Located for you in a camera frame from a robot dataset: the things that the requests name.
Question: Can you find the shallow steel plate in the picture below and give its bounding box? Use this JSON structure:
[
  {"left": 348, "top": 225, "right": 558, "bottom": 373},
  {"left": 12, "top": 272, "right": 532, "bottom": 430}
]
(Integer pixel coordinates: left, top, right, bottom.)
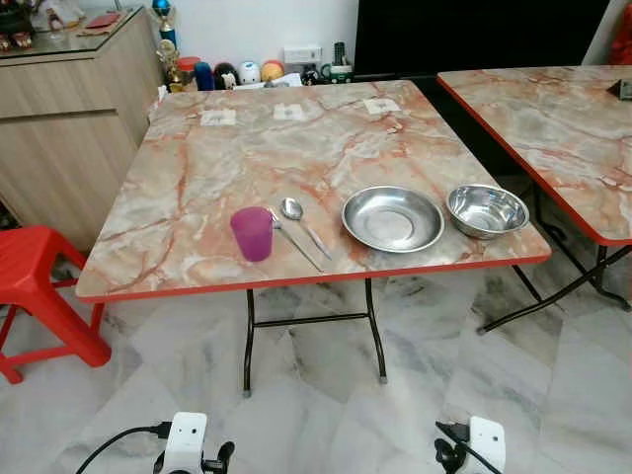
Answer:
[{"left": 342, "top": 186, "right": 445, "bottom": 254}]

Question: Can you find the purple plastic cup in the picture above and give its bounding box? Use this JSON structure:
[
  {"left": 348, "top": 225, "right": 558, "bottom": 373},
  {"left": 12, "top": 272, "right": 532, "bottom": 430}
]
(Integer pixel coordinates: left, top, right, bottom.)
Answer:
[{"left": 230, "top": 206, "right": 275, "bottom": 263}]

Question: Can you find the steel fork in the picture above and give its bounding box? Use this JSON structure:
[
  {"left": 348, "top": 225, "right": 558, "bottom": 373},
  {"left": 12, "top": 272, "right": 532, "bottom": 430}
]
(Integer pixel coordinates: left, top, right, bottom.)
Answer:
[{"left": 269, "top": 209, "right": 325, "bottom": 273}]

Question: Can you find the deep steel bowl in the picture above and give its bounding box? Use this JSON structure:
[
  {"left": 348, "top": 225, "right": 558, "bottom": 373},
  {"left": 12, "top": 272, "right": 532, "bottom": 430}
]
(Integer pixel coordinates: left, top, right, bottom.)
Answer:
[{"left": 446, "top": 184, "right": 530, "bottom": 240}]

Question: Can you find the steel spoon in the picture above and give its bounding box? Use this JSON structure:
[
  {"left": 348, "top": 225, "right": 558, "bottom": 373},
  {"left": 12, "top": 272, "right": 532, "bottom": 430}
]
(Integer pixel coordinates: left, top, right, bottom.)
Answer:
[{"left": 281, "top": 197, "right": 333, "bottom": 261}]

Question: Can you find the red plastic stool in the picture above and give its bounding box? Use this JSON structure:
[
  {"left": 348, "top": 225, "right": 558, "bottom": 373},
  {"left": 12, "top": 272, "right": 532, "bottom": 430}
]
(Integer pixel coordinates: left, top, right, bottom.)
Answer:
[{"left": 0, "top": 225, "right": 113, "bottom": 384}]

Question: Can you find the marble pattern folding table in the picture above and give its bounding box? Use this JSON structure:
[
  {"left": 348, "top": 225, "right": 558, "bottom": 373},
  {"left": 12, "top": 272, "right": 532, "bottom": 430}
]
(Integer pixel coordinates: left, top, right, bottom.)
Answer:
[
  {"left": 76, "top": 77, "right": 552, "bottom": 398},
  {"left": 437, "top": 65, "right": 632, "bottom": 335}
]

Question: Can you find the light wooden cabinet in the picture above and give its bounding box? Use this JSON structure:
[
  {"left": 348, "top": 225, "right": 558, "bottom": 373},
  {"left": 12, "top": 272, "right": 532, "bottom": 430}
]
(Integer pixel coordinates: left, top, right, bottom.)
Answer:
[{"left": 0, "top": 8, "right": 164, "bottom": 253}]

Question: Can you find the blue bottle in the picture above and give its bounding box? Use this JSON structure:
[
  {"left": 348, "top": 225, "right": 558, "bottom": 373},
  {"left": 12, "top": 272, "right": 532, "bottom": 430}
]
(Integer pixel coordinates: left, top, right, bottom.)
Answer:
[{"left": 195, "top": 61, "right": 215, "bottom": 92}]

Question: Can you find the black round figure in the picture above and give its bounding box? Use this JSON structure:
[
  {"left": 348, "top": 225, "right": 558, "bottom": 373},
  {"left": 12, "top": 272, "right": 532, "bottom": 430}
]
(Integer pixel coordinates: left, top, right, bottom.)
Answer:
[{"left": 214, "top": 62, "right": 239, "bottom": 91}]

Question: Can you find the red lidded jar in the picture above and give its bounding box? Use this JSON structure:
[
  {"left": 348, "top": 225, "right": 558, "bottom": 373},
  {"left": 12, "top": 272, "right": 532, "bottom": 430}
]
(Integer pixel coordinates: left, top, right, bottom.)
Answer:
[{"left": 178, "top": 56, "right": 201, "bottom": 91}]

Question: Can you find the small gold trophy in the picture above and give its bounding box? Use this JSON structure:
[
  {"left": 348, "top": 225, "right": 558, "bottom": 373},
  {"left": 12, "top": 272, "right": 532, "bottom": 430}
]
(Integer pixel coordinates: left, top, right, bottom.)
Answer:
[{"left": 158, "top": 39, "right": 189, "bottom": 93}]

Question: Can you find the white and green mug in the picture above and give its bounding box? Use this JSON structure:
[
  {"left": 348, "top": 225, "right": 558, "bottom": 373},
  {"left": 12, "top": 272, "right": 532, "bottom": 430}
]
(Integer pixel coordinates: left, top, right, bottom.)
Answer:
[{"left": 326, "top": 63, "right": 355, "bottom": 84}]

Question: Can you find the black television screen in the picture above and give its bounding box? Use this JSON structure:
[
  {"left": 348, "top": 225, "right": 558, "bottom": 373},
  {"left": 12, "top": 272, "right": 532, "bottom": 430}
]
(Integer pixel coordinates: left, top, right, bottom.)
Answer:
[{"left": 354, "top": 0, "right": 613, "bottom": 78}]

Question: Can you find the blue and gold trophy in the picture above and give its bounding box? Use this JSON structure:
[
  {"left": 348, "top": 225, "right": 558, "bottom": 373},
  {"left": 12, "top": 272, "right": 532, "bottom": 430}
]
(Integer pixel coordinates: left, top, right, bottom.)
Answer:
[{"left": 151, "top": 0, "right": 179, "bottom": 52}]

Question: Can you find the red hanging decoration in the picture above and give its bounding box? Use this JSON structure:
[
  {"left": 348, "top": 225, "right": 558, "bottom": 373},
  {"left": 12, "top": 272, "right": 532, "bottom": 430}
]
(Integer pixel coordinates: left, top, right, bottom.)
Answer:
[{"left": 610, "top": 5, "right": 632, "bottom": 66}]

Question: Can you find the red flat mat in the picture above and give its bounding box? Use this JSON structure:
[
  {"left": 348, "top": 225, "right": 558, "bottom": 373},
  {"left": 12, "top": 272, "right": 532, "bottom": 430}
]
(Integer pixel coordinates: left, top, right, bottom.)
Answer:
[{"left": 84, "top": 12, "right": 122, "bottom": 30}]

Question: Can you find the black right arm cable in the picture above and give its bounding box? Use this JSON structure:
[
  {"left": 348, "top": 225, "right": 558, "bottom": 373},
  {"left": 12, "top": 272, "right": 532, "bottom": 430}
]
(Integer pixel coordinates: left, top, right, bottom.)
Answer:
[{"left": 435, "top": 422, "right": 501, "bottom": 474}]

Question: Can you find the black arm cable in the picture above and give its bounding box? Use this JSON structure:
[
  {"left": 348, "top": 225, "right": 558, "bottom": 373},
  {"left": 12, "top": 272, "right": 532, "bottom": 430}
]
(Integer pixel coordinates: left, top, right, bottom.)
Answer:
[
  {"left": 435, "top": 422, "right": 501, "bottom": 474},
  {"left": 76, "top": 423, "right": 172, "bottom": 474}
]

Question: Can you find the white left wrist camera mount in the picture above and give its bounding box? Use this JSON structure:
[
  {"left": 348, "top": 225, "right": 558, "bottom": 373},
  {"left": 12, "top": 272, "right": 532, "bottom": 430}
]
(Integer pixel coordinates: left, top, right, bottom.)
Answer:
[{"left": 162, "top": 413, "right": 209, "bottom": 474}]

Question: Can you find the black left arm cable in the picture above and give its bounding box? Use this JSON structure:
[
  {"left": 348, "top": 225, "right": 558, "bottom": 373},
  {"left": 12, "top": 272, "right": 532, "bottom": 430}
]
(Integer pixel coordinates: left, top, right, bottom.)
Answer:
[{"left": 76, "top": 423, "right": 172, "bottom": 474}]

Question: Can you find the white wall socket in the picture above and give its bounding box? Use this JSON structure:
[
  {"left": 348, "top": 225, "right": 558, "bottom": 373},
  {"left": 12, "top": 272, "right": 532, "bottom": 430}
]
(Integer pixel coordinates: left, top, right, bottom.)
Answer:
[{"left": 283, "top": 45, "right": 323, "bottom": 65}]

